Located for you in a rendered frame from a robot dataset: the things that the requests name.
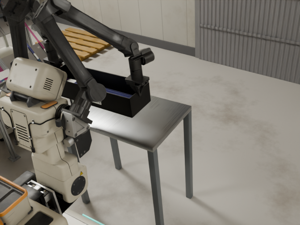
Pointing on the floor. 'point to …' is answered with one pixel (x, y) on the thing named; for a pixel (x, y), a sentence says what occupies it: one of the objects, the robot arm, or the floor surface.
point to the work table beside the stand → (146, 139)
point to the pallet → (87, 52)
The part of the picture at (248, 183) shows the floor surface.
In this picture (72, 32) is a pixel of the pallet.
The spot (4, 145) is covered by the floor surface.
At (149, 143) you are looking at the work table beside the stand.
